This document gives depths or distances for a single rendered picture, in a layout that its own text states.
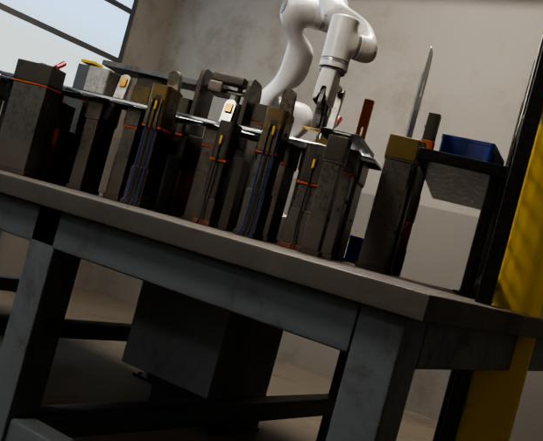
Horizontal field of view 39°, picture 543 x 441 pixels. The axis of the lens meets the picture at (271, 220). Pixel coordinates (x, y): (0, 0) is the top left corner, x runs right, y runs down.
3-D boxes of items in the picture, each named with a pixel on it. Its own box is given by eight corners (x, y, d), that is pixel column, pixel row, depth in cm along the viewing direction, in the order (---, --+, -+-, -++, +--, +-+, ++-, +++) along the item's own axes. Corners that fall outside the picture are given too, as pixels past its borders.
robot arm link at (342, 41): (345, 68, 231) (317, 59, 229) (356, 25, 232) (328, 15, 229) (356, 64, 223) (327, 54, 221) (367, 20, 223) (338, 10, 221)
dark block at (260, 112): (220, 227, 249) (254, 101, 250) (226, 229, 256) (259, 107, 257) (234, 232, 248) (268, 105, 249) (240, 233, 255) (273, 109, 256)
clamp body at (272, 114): (228, 233, 200) (263, 103, 201) (240, 236, 212) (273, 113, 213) (251, 240, 199) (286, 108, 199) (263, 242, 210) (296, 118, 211)
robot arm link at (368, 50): (358, 21, 251) (370, 73, 229) (313, 4, 247) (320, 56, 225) (370, -3, 246) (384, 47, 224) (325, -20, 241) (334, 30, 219)
